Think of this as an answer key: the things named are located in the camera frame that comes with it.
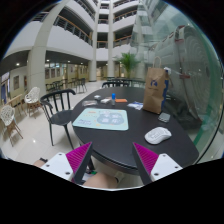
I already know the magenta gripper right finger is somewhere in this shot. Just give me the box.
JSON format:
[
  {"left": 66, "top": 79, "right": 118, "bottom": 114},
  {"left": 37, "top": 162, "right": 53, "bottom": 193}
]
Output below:
[{"left": 132, "top": 143, "right": 159, "bottom": 185}]

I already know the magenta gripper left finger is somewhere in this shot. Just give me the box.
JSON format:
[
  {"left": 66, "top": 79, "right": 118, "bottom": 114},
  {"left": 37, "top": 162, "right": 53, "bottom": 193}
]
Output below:
[{"left": 66, "top": 142, "right": 92, "bottom": 184}]

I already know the white computer mouse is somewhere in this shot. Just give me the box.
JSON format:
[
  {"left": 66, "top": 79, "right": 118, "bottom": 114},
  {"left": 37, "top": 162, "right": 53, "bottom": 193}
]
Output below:
[{"left": 145, "top": 127, "right": 172, "bottom": 144}]

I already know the light green mouse pad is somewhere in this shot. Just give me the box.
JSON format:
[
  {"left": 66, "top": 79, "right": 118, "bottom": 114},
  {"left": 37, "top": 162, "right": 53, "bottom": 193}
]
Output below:
[{"left": 72, "top": 108, "right": 129, "bottom": 131}]

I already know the round black table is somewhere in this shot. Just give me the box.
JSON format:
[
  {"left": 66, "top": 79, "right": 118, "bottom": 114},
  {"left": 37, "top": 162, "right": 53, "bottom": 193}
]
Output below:
[{"left": 74, "top": 87, "right": 199, "bottom": 174}]

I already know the white blue paper packet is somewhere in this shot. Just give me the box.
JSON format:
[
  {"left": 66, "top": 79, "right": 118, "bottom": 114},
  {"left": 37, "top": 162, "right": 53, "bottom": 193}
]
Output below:
[{"left": 127, "top": 101, "right": 143, "bottom": 110}]

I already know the clear plastic packet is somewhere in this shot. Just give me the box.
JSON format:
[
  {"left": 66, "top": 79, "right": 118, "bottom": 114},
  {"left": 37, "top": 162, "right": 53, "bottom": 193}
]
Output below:
[{"left": 82, "top": 100, "right": 97, "bottom": 107}]

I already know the black chair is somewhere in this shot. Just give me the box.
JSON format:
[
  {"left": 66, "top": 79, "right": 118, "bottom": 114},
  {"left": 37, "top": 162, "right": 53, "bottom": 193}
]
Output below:
[{"left": 40, "top": 89, "right": 75, "bottom": 148}]

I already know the small white box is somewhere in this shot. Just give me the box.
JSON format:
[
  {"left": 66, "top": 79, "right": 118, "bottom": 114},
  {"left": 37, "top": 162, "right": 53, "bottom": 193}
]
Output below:
[{"left": 100, "top": 98, "right": 111, "bottom": 104}]

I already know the orange flat box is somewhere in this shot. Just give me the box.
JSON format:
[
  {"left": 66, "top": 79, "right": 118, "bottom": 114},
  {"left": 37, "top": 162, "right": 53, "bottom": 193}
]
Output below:
[{"left": 115, "top": 99, "right": 128, "bottom": 103}]

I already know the blue bottle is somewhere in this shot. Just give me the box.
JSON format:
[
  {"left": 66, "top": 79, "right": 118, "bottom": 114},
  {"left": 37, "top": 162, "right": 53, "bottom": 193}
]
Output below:
[{"left": 111, "top": 93, "right": 116, "bottom": 106}]

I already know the white ornate chair far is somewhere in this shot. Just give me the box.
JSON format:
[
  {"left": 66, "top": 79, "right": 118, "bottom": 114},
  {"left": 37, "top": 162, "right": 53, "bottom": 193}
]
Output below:
[{"left": 24, "top": 87, "right": 42, "bottom": 113}]

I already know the white ornate chair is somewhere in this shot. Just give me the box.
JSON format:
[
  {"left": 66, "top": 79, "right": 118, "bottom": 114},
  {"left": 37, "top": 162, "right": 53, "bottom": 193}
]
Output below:
[
  {"left": 24, "top": 87, "right": 42, "bottom": 113},
  {"left": 0, "top": 105, "right": 22, "bottom": 140}
]

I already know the brown paper bag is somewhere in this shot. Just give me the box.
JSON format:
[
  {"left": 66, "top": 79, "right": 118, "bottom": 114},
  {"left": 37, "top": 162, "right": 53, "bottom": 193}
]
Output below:
[{"left": 143, "top": 56, "right": 169, "bottom": 114}]

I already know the white ornate chair near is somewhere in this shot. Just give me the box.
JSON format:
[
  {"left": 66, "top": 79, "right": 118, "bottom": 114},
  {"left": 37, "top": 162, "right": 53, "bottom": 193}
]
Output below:
[{"left": 0, "top": 105, "right": 22, "bottom": 140}]

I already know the green potted palm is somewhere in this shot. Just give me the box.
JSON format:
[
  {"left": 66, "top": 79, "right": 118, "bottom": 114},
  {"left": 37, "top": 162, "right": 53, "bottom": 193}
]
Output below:
[{"left": 115, "top": 53, "right": 140, "bottom": 77}]

